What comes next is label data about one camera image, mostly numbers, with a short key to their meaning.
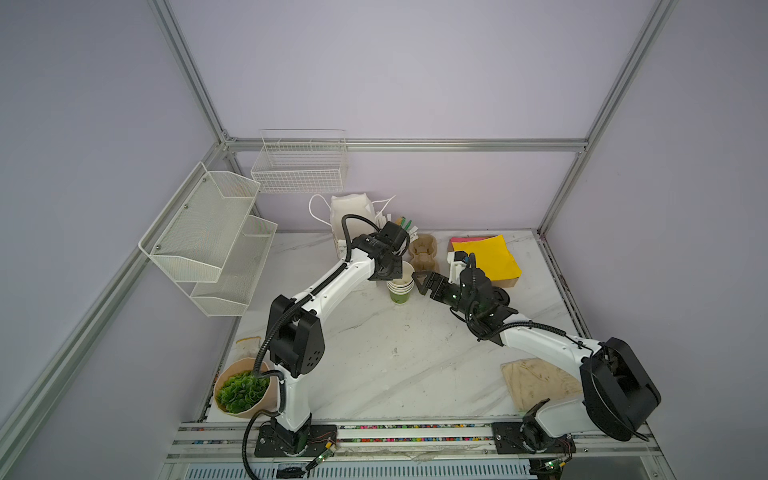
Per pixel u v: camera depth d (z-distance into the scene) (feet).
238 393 2.29
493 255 3.60
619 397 1.40
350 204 3.22
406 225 3.20
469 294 2.09
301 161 3.14
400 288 2.83
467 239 3.68
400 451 2.40
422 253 3.52
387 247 2.20
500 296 3.14
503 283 3.34
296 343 1.61
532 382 2.73
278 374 1.73
